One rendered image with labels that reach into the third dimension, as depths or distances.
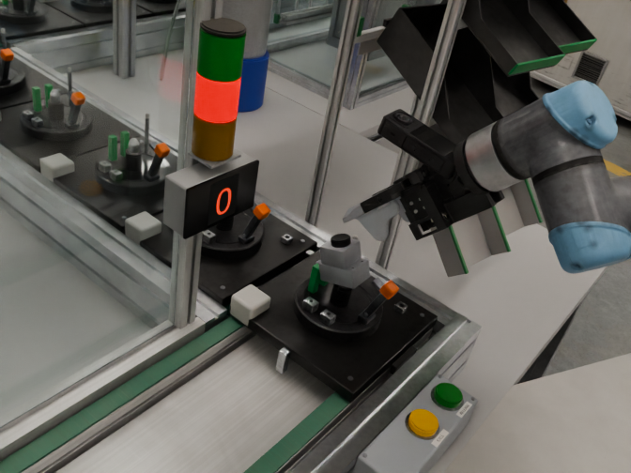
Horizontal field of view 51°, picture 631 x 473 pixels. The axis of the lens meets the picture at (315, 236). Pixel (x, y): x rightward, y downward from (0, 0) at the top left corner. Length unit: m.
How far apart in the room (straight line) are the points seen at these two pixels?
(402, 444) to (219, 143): 0.45
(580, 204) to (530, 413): 0.54
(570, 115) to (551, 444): 0.60
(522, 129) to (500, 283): 0.71
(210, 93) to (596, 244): 0.44
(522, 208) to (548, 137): 0.64
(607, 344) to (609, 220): 2.20
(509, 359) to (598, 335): 1.70
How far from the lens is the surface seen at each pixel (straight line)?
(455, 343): 1.08
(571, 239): 0.72
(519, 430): 1.15
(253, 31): 1.79
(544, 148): 0.74
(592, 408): 1.25
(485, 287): 1.40
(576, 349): 2.81
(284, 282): 1.08
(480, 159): 0.78
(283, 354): 0.97
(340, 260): 0.97
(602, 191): 0.73
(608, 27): 5.09
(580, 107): 0.73
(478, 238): 1.23
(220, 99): 0.76
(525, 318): 1.36
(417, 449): 0.92
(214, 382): 0.99
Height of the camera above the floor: 1.65
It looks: 35 degrees down
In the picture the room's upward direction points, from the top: 12 degrees clockwise
